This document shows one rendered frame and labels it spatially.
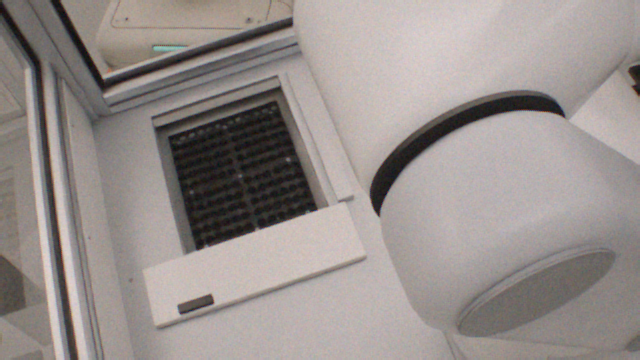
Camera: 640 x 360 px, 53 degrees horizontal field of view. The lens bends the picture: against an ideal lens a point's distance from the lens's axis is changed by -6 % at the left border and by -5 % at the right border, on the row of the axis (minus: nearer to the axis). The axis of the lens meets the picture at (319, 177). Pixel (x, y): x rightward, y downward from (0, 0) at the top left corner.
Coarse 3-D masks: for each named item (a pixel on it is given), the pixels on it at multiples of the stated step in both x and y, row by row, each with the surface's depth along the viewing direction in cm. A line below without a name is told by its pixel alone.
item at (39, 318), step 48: (0, 48) 73; (0, 96) 68; (0, 144) 64; (0, 192) 60; (48, 192) 75; (0, 240) 57; (48, 240) 70; (0, 288) 53; (48, 288) 65; (0, 336) 50; (48, 336) 60
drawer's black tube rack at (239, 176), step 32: (224, 128) 102; (256, 128) 101; (192, 160) 99; (224, 160) 99; (256, 160) 98; (288, 160) 98; (192, 192) 96; (224, 192) 96; (256, 192) 95; (288, 192) 95; (224, 224) 97; (256, 224) 93
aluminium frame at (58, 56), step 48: (0, 0) 77; (48, 0) 79; (48, 48) 85; (240, 48) 98; (288, 48) 101; (48, 96) 84; (96, 96) 96; (144, 96) 99; (48, 144) 80; (96, 336) 69
